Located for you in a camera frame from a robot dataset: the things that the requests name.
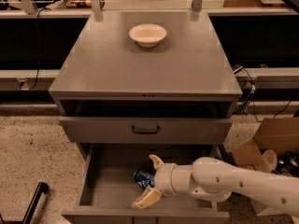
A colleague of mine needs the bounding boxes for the black cables right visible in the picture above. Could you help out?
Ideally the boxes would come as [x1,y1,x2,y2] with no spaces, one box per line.
[233,64,293,123]

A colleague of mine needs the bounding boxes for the clear plastic cup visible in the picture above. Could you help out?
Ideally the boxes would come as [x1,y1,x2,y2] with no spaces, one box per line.
[263,149,278,172]

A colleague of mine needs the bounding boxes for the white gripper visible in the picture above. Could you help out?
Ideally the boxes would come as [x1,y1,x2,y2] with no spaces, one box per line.
[132,154,194,209]

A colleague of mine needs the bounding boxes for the blue pepsi can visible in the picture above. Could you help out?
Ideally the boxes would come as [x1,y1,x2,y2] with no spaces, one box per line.
[133,169,155,189]

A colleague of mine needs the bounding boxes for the open grey middle drawer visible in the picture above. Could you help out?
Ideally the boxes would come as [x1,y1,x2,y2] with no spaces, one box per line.
[62,144,230,224]

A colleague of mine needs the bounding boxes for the grey top drawer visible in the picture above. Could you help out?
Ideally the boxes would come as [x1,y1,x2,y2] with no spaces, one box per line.
[60,117,232,145]

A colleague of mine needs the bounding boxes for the black bar lower left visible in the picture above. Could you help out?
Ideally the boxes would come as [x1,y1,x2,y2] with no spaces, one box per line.
[21,182,49,224]

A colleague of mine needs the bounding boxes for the black hanging cable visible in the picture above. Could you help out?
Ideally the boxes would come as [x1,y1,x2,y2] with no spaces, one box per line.
[28,7,48,91]

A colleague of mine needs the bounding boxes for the cans in box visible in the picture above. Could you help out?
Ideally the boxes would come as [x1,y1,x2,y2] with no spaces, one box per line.
[275,151,299,177]

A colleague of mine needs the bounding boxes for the black metal leg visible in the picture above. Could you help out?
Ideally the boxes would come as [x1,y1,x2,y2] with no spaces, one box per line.
[218,145,230,161]

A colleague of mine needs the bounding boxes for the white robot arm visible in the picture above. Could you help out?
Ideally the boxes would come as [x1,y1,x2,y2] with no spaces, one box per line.
[133,154,299,217]

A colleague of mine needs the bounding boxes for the grey drawer cabinet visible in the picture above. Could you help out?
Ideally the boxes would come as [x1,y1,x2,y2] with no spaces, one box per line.
[48,10,243,224]

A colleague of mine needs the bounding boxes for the cardboard box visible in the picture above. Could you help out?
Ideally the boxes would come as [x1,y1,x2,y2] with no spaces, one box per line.
[232,117,299,224]

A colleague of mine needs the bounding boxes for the white bowl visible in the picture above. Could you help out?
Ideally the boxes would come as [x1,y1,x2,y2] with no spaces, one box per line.
[129,23,167,48]

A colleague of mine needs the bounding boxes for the black drawer handle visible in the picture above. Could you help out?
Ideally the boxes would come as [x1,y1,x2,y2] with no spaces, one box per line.
[131,125,160,135]

